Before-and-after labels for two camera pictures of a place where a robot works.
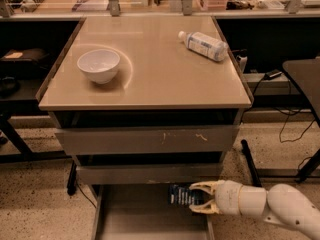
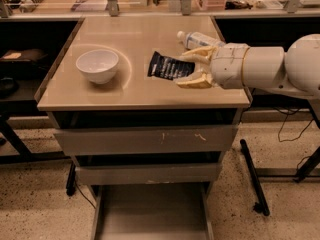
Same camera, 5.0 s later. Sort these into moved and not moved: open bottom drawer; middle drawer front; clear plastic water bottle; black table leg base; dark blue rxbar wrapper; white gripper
Moved: white gripper; dark blue rxbar wrapper
Not moved: middle drawer front; clear plastic water bottle; open bottom drawer; black table leg base
